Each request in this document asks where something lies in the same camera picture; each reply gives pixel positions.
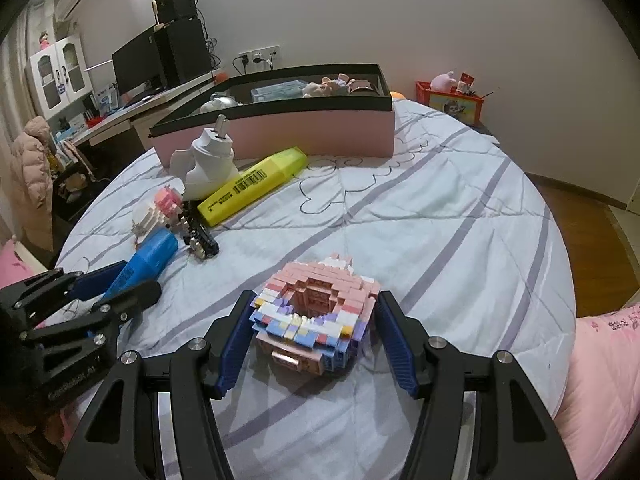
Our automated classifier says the pink pillow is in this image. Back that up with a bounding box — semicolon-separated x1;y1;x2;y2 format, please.
0;240;36;291

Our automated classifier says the white glass door cabinet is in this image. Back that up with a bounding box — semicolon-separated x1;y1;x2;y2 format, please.
25;35;93;121

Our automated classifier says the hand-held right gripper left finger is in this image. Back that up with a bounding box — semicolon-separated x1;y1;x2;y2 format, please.
56;289;261;480

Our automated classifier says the white wall socket strip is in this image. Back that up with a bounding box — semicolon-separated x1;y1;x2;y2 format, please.
237;46;282;68

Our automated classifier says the small pink brick figure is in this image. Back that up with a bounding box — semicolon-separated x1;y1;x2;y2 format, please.
131;185;185;251

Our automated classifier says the white desk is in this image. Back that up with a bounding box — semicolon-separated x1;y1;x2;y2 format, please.
55;67;231;161

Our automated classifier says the white plug adapter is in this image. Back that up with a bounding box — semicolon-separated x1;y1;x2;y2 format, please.
170;114;241;200

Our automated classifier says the blue highlighter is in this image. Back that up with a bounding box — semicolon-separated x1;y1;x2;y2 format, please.
97;229;179;311

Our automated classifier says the small black studded toy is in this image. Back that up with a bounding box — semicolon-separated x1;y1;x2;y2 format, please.
181;211;221;261

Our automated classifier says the black speaker box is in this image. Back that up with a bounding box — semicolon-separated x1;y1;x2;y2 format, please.
150;0;197;23

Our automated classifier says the black computer tower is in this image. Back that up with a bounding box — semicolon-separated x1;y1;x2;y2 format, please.
152;17;213;88

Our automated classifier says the yellow highlighter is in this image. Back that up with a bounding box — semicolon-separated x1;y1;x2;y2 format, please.
196;146;309;227

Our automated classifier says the pink padded coat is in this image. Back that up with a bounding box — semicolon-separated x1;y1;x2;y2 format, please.
10;116;55;253

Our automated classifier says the pink building brick model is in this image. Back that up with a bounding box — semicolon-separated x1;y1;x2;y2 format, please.
250;255;383;376

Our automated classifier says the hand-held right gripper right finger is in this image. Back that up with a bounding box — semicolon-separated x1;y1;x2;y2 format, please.
375;290;583;480

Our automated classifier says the clear plastic box with label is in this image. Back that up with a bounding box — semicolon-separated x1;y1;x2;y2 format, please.
250;82;308;104

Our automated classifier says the small doll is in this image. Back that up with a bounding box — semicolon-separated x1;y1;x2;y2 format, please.
322;73;356;93

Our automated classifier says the red storage crate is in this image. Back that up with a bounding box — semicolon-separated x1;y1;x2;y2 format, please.
415;80;485;126

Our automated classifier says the black computer monitor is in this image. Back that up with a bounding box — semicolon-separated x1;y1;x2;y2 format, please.
111;35;166;96

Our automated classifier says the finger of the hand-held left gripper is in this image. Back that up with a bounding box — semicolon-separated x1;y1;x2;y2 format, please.
85;280;162;331
10;260;130;311

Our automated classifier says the pink box with black rim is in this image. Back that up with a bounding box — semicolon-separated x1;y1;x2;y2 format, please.
149;63;396;173

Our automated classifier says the silver round object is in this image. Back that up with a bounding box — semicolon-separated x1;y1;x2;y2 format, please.
200;96;241;115

